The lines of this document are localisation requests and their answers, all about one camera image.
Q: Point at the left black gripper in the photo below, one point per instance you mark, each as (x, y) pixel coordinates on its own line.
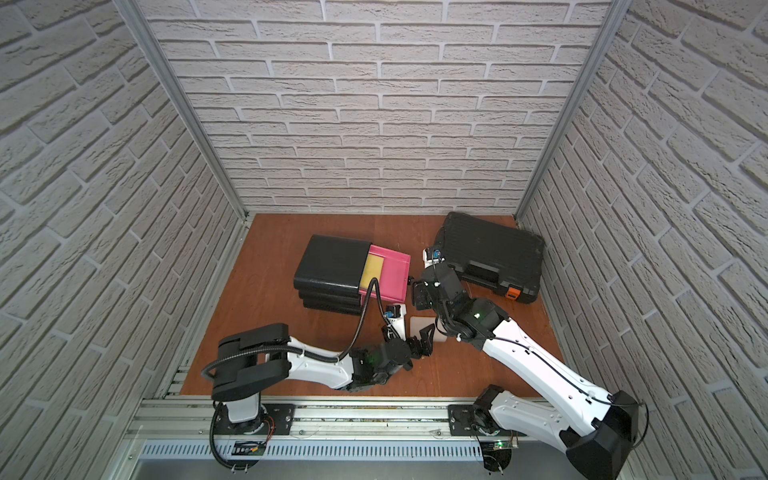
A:
(411, 351)

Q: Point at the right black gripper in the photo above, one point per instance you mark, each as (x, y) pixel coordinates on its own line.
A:
(419, 296)

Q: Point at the beige sponge pad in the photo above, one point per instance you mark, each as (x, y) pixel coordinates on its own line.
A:
(417, 323)

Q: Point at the pink top drawer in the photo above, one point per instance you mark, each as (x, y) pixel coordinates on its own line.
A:
(393, 283)

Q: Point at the black drawer cabinet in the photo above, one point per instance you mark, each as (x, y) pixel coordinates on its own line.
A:
(329, 274)

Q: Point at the yellow sponge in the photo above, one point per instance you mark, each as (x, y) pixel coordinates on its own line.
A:
(372, 270)

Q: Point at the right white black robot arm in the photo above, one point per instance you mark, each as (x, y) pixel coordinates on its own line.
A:
(594, 428)

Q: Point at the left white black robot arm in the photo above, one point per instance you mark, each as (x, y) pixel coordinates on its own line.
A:
(253, 361)

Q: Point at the black plastic tool case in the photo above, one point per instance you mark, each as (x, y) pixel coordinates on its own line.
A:
(503, 259)

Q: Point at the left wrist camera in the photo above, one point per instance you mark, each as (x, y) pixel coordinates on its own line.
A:
(394, 316)

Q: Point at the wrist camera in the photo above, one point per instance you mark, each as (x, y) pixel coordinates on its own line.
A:
(431, 256)
(394, 316)

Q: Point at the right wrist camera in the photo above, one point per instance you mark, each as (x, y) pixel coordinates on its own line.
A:
(431, 256)

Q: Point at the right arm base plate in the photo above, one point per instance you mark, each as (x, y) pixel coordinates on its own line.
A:
(471, 420)

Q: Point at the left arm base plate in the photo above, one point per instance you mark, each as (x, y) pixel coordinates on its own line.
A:
(274, 418)

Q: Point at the right aluminium corner post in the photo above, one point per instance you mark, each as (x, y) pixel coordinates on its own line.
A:
(598, 50)

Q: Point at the aluminium corner post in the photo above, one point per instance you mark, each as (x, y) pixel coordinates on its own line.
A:
(598, 50)
(140, 28)

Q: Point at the left aluminium corner post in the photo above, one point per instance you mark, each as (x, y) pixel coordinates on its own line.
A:
(140, 28)

